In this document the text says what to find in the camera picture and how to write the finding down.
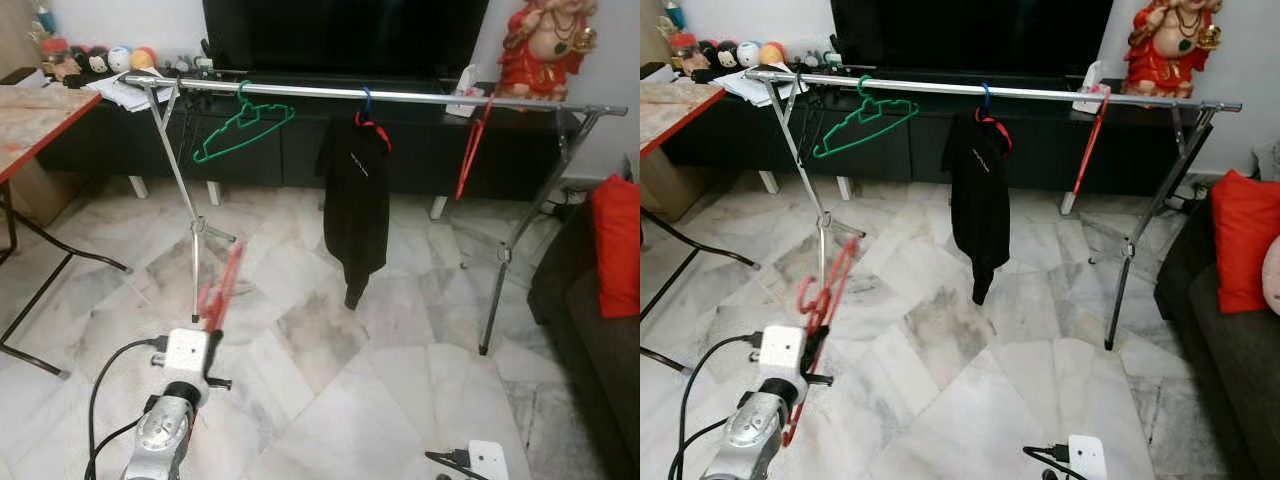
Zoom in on red plastic hanger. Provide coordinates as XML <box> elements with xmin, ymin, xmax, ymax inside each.
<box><xmin>1070</xmin><ymin>88</ymin><xmax>1113</xmax><ymax>196</ymax></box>
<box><xmin>455</xmin><ymin>95</ymin><xmax>497</xmax><ymax>201</ymax></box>
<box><xmin>197</xmin><ymin>240</ymin><xmax>246</xmax><ymax>336</ymax></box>
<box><xmin>783</xmin><ymin>235</ymin><xmax>863</xmax><ymax>448</ymax></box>

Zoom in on green plastic hanger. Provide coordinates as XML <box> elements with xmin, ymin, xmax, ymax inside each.
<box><xmin>192</xmin><ymin>80</ymin><xmax>297</xmax><ymax>164</ymax></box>
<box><xmin>812</xmin><ymin>75</ymin><xmax>919</xmax><ymax>159</ymax></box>

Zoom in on black shirt red collar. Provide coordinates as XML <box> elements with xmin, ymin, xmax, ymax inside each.
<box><xmin>940</xmin><ymin>108</ymin><xmax>1016</xmax><ymax>306</ymax></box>
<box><xmin>315</xmin><ymin>112</ymin><xmax>393</xmax><ymax>311</ymax></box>

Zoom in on red cushion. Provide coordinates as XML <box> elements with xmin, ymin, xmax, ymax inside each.
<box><xmin>590</xmin><ymin>175</ymin><xmax>641</xmax><ymax>321</ymax></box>
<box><xmin>1210</xmin><ymin>170</ymin><xmax>1280</xmax><ymax>316</ymax></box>

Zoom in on tan cardboard box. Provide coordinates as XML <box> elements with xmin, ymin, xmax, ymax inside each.
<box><xmin>0</xmin><ymin>160</ymin><xmax>63</xmax><ymax>227</ymax></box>
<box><xmin>640</xmin><ymin>148</ymin><xmax>693</xmax><ymax>224</ymax></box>

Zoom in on dark grey fabric sofa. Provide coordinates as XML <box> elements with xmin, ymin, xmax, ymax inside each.
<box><xmin>527</xmin><ymin>200</ymin><xmax>641</xmax><ymax>480</ymax></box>
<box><xmin>1153</xmin><ymin>200</ymin><xmax>1280</xmax><ymax>480</ymax></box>

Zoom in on white paper stack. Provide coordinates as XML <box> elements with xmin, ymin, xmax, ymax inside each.
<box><xmin>715</xmin><ymin>65</ymin><xmax>801</xmax><ymax>108</ymax></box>
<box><xmin>85</xmin><ymin>70</ymin><xmax>171</xmax><ymax>113</ymax></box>

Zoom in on marble table red edge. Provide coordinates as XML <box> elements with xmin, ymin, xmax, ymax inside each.
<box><xmin>0</xmin><ymin>83</ymin><xmax>133</xmax><ymax>379</ymax></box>
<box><xmin>640</xmin><ymin>80</ymin><xmax>761</xmax><ymax>376</ymax></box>

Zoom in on black TV console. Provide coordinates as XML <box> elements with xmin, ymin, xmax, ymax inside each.
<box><xmin>660</xmin><ymin>70</ymin><xmax>1216</xmax><ymax>196</ymax></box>
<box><xmin>40</xmin><ymin>75</ymin><xmax>591</xmax><ymax>196</ymax></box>

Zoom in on black round plush toy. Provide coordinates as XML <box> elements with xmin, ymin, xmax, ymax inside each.
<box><xmin>698</xmin><ymin>40</ymin><xmax>739</xmax><ymax>81</ymax></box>
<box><xmin>68</xmin><ymin>45</ymin><xmax>111</xmax><ymax>86</ymax></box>

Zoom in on silver metal clothes rack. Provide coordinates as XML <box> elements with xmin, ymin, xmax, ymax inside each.
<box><xmin>743</xmin><ymin>67</ymin><xmax>1244</xmax><ymax>353</ymax></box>
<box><xmin>125</xmin><ymin>74</ymin><xmax>631</xmax><ymax>357</ymax></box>

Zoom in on black television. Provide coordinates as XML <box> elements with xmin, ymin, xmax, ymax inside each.
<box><xmin>202</xmin><ymin>0</ymin><xmax>491</xmax><ymax>81</ymax></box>
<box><xmin>830</xmin><ymin>0</ymin><xmax>1114</xmax><ymax>79</ymax></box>

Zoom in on red laughing Buddha statue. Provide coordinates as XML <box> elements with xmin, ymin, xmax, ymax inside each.
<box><xmin>1122</xmin><ymin>0</ymin><xmax>1223</xmax><ymax>99</ymax></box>
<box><xmin>497</xmin><ymin>0</ymin><xmax>599</xmax><ymax>101</ymax></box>

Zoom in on pink Hello Kitty plush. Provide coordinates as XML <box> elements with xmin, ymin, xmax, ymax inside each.
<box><xmin>1262</xmin><ymin>235</ymin><xmax>1280</xmax><ymax>316</ymax></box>

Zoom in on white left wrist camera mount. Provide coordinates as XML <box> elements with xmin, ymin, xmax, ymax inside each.
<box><xmin>152</xmin><ymin>328</ymin><xmax>223</xmax><ymax>393</ymax></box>
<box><xmin>750</xmin><ymin>325</ymin><xmax>813</xmax><ymax>396</ymax></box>

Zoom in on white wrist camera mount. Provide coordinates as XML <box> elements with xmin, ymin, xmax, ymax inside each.
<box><xmin>1065</xmin><ymin>434</ymin><xmax>1109</xmax><ymax>480</ymax></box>
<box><xmin>750</xmin><ymin>325</ymin><xmax>813</xmax><ymax>396</ymax></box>
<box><xmin>465</xmin><ymin>440</ymin><xmax>508</xmax><ymax>480</ymax></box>
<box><xmin>152</xmin><ymin>328</ymin><xmax>223</xmax><ymax>393</ymax></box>

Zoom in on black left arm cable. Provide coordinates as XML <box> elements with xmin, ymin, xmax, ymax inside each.
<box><xmin>668</xmin><ymin>333</ymin><xmax>766</xmax><ymax>480</ymax></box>
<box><xmin>85</xmin><ymin>338</ymin><xmax>166</xmax><ymax>480</ymax></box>

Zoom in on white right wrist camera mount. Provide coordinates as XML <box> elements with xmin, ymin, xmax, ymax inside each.
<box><xmin>465</xmin><ymin>440</ymin><xmax>508</xmax><ymax>480</ymax></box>
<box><xmin>1065</xmin><ymin>434</ymin><xmax>1109</xmax><ymax>480</ymax></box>

